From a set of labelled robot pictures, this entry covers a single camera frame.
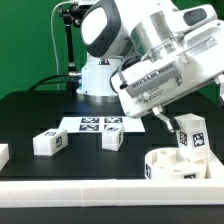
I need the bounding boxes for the white U-shaped fence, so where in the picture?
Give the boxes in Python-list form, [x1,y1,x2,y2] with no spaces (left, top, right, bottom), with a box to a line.
[0,155,224,208]

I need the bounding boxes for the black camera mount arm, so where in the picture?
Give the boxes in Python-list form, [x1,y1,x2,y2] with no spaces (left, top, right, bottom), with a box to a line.
[59,3,86,76]

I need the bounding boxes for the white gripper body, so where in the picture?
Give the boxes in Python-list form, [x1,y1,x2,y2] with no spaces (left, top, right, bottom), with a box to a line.
[111,20,224,118]

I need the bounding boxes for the white marker sheet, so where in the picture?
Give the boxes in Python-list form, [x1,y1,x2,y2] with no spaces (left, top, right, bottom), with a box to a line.
[59,116,145,133]

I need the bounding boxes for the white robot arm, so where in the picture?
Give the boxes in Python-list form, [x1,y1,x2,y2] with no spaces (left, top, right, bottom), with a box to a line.
[81,0,224,130]

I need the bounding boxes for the black cable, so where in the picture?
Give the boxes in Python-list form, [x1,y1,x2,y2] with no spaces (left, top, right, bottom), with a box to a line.
[27,73,82,92]

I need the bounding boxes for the white cable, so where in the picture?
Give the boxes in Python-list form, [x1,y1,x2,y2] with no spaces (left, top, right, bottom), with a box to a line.
[50,0,80,91]

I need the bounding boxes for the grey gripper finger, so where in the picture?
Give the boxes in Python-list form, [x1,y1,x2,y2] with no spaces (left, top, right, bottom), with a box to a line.
[215,74,224,108]
[152,106,174,133]

